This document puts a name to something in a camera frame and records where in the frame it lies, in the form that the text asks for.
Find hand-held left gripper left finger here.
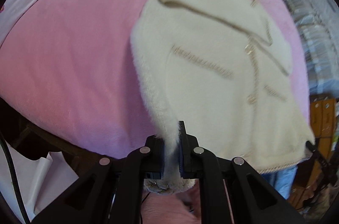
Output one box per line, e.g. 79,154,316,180
32,134,166,224

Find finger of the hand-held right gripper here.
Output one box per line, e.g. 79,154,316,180
306,141,333,185

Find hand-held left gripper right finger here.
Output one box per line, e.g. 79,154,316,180
178,120,309,224

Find white fluffy cardigan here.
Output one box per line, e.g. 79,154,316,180
130,0,315,195

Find blue denim cloth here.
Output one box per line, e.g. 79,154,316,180
267,166,298,199

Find wooden drawer cabinet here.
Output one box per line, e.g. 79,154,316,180
291,93,339,211

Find white paper sheet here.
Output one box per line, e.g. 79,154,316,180
0,143,80,223

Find pink bed blanket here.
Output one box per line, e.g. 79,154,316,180
0,0,311,161

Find thick black cable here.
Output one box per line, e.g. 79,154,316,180
0,131,31,224

